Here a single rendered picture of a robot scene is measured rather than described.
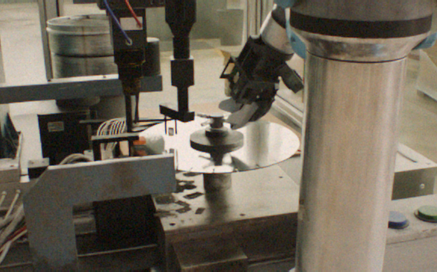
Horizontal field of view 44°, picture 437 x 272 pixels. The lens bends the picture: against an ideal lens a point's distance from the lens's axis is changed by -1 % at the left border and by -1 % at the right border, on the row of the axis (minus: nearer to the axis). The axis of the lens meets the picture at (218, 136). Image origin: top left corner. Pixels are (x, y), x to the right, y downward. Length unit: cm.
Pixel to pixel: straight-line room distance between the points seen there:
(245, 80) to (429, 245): 41
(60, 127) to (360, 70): 107
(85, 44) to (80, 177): 81
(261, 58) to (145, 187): 29
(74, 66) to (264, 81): 84
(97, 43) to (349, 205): 126
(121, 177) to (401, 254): 46
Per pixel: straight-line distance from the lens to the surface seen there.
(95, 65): 167
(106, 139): 106
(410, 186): 116
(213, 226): 100
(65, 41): 169
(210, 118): 108
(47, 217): 92
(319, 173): 48
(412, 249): 94
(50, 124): 143
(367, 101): 45
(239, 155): 103
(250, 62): 97
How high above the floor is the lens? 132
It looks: 19 degrees down
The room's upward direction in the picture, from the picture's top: 1 degrees counter-clockwise
